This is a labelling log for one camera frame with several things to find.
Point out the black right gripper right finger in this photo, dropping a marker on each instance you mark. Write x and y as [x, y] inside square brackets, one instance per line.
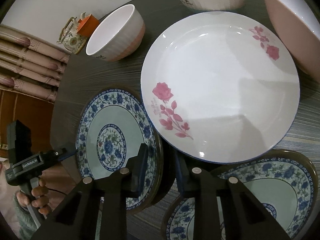
[224, 206]

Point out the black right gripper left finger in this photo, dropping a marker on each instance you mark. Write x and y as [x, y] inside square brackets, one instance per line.
[96, 208]

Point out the blue floral plate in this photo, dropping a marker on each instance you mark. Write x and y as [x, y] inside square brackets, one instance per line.
[285, 182]
[112, 127]

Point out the white plate with pink roses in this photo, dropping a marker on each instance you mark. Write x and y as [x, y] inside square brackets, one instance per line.
[220, 87]

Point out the left hand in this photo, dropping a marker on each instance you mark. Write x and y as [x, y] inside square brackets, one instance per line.
[41, 202]

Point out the green fuzzy left sleeve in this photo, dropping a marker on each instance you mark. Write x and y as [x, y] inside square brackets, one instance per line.
[26, 222]

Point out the floral ceramic teapot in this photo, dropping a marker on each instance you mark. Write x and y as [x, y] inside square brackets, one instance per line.
[69, 37]

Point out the white pink ribbed bowl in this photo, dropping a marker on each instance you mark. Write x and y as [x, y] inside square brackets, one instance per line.
[118, 35]

